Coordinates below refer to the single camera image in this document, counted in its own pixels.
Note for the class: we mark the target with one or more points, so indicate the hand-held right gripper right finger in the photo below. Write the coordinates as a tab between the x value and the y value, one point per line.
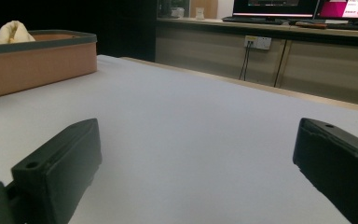
338	161

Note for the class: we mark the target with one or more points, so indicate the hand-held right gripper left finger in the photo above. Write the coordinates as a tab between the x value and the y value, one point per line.
59	168

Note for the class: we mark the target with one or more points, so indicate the long wooden counter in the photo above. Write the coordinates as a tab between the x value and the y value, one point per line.
307	62

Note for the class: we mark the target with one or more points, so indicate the tan tray with green rim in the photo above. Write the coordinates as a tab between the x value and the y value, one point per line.
37	65

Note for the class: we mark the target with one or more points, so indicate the brown flat object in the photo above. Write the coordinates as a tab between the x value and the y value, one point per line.
311	25

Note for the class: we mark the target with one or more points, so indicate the cream cloth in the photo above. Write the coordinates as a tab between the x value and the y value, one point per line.
11	33

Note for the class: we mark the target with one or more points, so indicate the monitor with pink screen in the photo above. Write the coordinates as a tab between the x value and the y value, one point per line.
348	9

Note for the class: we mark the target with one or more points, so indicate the black keyboard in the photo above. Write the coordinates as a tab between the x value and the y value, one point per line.
254	20

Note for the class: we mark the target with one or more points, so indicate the black monitor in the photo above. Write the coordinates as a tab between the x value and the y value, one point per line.
275	7

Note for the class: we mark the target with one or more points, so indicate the grey box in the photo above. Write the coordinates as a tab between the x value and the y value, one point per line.
177	12

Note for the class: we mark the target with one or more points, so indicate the white wall socket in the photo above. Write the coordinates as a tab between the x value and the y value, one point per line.
258	42

